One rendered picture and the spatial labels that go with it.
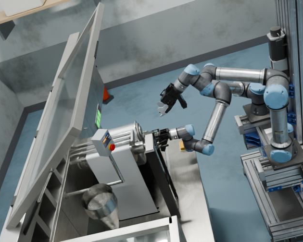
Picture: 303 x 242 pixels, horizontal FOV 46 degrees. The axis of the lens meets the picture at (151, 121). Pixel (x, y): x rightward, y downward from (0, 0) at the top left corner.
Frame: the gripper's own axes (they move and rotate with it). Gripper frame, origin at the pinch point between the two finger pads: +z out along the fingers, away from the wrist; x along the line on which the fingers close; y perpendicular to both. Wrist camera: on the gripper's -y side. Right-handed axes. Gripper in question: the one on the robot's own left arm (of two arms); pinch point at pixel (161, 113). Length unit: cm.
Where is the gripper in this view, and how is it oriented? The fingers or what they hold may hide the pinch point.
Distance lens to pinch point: 212.9
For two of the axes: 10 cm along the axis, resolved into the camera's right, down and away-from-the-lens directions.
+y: -8.3, -4.2, -3.6
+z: -5.5, 6.8, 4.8
